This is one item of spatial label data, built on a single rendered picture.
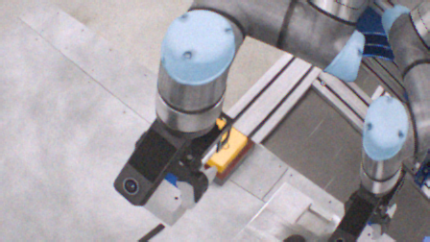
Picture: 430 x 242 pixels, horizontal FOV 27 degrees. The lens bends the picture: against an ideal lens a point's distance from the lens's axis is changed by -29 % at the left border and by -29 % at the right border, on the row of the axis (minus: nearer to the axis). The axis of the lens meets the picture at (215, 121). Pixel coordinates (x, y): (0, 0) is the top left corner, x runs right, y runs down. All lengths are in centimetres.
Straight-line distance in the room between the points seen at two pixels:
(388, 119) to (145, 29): 163
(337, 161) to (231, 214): 78
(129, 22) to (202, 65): 160
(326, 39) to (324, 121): 120
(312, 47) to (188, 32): 15
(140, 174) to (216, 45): 23
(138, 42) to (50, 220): 120
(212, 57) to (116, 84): 58
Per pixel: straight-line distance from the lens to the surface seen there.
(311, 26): 131
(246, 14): 132
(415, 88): 132
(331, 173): 245
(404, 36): 135
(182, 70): 126
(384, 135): 125
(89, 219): 169
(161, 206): 154
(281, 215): 162
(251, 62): 280
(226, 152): 172
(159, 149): 140
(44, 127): 177
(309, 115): 250
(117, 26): 284
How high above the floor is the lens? 235
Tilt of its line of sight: 60 degrees down
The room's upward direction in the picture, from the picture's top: 11 degrees clockwise
